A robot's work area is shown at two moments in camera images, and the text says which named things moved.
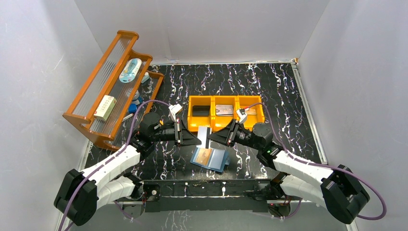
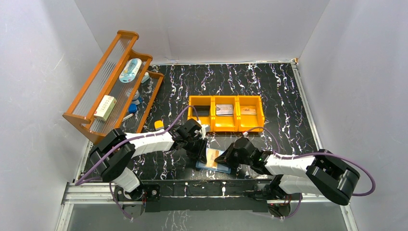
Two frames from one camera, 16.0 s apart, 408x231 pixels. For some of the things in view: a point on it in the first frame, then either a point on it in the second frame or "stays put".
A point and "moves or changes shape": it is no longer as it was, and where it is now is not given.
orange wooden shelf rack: (119, 88) stays put
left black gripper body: (179, 132) to (197, 150)
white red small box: (105, 107) stays put
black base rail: (242, 196) stays put
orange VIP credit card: (203, 156) moves or changes shape
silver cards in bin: (224, 110) stays put
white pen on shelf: (127, 117) stays put
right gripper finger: (224, 134) to (227, 157)
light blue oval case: (130, 71) stays put
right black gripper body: (231, 134) to (228, 154)
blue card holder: (212, 159) moves or changes shape
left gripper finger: (186, 138) to (199, 150)
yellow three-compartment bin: (214, 111) stays put
